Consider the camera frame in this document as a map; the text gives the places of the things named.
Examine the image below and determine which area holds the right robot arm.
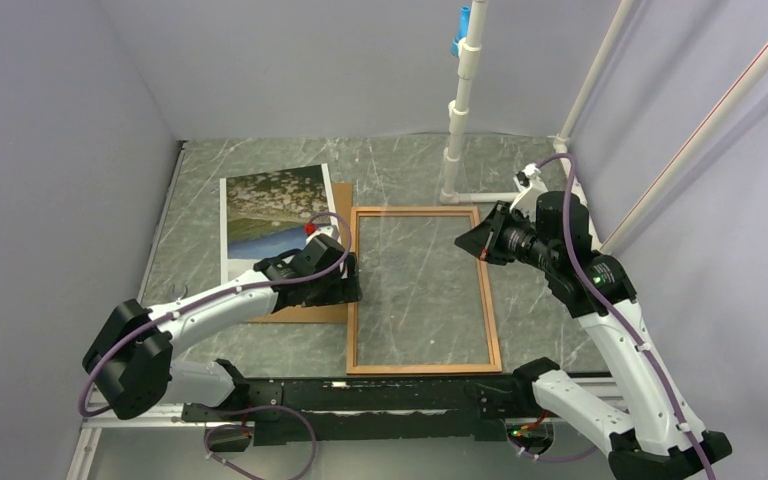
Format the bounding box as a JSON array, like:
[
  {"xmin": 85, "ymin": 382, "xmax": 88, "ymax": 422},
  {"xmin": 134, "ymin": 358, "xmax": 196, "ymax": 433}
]
[{"xmin": 454, "ymin": 191, "xmax": 733, "ymax": 479}]

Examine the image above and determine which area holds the landscape photo print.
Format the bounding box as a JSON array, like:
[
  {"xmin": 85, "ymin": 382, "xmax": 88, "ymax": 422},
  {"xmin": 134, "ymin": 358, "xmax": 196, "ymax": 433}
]
[{"xmin": 219, "ymin": 164, "xmax": 338, "ymax": 282}]

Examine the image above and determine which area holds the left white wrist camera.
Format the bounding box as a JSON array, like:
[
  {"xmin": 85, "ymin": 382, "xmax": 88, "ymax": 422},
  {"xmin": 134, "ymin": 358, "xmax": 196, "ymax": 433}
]
[{"xmin": 304, "ymin": 223, "xmax": 340, "ymax": 243}]

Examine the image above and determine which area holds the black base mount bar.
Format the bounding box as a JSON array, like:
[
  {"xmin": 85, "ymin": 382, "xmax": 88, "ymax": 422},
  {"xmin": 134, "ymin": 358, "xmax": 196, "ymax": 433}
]
[{"xmin": 181, "ymin": 366, "xmax": 548, "ymax": 451}]

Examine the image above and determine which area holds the wooden picture frame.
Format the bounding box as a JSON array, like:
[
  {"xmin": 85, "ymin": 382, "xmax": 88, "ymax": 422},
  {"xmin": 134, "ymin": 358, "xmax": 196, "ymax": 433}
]
[{"xmin": 346, "ymin": 206, "xmax": 503, "ymax": 376}]

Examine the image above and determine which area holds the white pvc pipe stand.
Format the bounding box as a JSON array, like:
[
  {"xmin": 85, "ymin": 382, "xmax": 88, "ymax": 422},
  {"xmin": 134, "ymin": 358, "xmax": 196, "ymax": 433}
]
[{"xmin": 438, "ymin": 0, "xmax": 768, "ymax": 256}]

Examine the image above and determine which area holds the blue clip on pipe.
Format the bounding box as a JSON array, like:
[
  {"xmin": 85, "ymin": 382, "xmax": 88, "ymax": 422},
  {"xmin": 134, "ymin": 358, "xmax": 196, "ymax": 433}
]
[{"xmin": 450, "ymin": 6, "xmax": 471, "ymax": 58}]

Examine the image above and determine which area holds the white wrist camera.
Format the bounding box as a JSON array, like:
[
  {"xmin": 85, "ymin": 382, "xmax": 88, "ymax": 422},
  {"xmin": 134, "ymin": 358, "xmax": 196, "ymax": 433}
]
[
  {"xmin": 304, "ymin": 223, "xmax": 340, "ymax": 243},
  {"xmin": 512, "ymin": 163, "xmax": 548, "ymax": 216}
]

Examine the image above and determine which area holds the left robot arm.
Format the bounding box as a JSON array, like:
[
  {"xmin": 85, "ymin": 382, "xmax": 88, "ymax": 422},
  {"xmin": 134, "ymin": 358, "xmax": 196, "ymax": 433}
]
[{"xmin": 79, "ymin": 233, "xmax": 362, "ymax": 420}]

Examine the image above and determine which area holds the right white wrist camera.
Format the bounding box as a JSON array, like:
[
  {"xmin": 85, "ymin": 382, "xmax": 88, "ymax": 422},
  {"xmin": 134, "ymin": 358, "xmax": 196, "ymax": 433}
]
[{"xmin": 512, "ymin": 163, "xmax": 548, "ymax": 216}]

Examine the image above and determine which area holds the silver wrench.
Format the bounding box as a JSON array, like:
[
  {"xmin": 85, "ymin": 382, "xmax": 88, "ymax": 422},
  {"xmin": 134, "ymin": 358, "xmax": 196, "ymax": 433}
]
[{"xmin": 166, "ymin": 284, "xmax": 189, "ymax": 302}]

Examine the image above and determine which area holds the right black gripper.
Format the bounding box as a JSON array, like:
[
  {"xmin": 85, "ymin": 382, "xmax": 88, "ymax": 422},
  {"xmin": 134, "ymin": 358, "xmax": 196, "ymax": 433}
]
[{"xmin": 455, "ymin": 199, "xmax": 559, "ymax": 272}]

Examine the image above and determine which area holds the brown backing board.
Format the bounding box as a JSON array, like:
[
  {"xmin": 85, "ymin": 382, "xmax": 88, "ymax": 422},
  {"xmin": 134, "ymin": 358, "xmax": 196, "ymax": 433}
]
[{"xmin": 249, "ymin": 183, "xmax": 354, "ymax": 324}]

